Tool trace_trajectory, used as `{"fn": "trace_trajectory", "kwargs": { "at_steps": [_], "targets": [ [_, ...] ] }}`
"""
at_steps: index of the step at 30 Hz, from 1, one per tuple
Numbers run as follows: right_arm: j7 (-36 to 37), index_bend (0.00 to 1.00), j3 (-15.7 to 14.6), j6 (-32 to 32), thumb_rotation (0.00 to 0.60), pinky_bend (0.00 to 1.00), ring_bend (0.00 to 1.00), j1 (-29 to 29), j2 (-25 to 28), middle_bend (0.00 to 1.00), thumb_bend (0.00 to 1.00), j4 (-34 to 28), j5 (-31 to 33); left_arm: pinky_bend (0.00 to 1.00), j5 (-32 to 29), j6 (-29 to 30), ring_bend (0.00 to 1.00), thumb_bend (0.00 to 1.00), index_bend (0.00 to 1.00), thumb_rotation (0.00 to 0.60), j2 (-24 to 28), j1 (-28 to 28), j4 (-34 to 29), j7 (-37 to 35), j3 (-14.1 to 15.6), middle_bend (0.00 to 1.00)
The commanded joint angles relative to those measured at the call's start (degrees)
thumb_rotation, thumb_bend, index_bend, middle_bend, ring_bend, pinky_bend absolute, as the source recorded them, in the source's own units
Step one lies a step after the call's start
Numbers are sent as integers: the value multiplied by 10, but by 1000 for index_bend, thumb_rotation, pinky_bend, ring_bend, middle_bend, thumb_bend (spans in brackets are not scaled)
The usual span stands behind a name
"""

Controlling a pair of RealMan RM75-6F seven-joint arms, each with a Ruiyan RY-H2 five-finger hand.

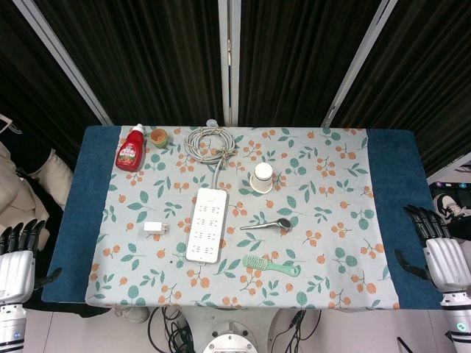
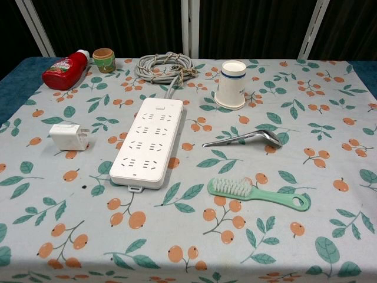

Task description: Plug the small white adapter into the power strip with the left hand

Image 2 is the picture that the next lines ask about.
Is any white plug adapter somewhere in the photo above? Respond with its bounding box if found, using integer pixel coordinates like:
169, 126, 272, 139
49, 123, 90, 152

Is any white power strip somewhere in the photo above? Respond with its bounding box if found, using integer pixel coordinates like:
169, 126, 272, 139
109, 98, 185, 194

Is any floral fruit-print tablecloth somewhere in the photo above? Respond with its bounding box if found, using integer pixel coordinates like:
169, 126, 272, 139
0, 57, 377, 283

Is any white paper cup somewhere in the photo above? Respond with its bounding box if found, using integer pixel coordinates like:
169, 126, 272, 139
214, 60, 247, 111

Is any brown twine tie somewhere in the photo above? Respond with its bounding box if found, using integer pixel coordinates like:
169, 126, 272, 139
148, 52, 198, 83

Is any metal spoon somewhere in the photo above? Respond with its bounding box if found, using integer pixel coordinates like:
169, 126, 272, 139
202, 129, 283, 148

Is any green scrub brush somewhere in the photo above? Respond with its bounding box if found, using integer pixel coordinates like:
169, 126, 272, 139
207, 176, 312, 212

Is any small brown green cup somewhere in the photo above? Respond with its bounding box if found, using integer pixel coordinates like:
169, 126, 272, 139
92, 48, 117, 74

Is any black pleated curtain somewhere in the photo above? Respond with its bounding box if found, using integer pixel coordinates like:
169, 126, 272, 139
0, 0, 377, 82

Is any red ketchup bottle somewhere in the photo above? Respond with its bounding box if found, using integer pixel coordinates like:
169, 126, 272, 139
42, 49, 91, 91

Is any grey coiled power cable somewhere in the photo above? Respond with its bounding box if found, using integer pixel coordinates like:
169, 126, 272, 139
134, 51, 198, 100

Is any white frame post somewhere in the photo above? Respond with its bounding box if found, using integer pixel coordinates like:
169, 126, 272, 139
180, 0, 201, 60
297, 0, 330, 60
14, 0, 57, 58

